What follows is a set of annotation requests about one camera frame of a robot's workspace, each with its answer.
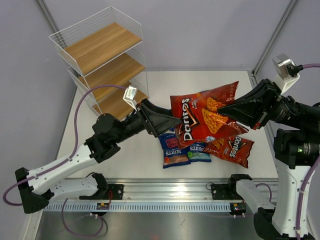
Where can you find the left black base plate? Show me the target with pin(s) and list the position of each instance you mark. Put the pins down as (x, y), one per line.
(115, 191)

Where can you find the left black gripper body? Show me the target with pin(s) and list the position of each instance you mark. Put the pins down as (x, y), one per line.
(144, 116)

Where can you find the aluminium frame post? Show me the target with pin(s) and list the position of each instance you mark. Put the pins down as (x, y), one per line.
(47, 15)
(275, 35)

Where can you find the blue Burts vinegar bag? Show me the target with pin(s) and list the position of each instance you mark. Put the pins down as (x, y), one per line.
(195, 153)

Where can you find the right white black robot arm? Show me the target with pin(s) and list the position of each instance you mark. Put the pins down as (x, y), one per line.
(297, 150)

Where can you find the white wire wooden shelf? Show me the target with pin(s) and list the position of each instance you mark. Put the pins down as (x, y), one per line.
(102, 52)

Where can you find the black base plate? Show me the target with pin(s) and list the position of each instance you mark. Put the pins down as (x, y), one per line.
(224, 192)
(115, 191)

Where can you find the left aluminium frame post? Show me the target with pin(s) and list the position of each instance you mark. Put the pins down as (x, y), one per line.
(47, 15)

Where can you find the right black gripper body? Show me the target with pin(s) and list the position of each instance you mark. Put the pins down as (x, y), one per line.
(269, 102)

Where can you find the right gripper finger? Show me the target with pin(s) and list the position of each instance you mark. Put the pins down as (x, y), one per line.
(250, 113)
(256, 93)

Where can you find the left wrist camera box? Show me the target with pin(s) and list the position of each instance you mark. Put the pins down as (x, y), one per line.
(129, 96)

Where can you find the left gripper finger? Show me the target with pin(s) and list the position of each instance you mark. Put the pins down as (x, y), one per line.
(156, 109)
(160, 125)

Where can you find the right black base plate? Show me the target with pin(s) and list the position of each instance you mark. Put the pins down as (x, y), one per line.
(224, 192)

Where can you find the right aluminium frame post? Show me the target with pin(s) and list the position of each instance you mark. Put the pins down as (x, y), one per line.
(275, 35)

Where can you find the red Doritos bag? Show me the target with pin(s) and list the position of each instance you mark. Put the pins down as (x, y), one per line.
(234, 149)
(200, 120)

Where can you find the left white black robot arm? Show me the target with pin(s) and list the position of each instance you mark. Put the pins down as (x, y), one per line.
(108, 133)

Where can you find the white slotted cable duct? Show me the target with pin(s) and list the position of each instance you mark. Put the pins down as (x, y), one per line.
(135, 207)

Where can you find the blue Burts chilli bag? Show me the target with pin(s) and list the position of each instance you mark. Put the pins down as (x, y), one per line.
(173, 156)
(171, 130)

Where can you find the aluminium mounting rail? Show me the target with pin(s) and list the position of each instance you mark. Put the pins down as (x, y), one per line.
(162, 191)

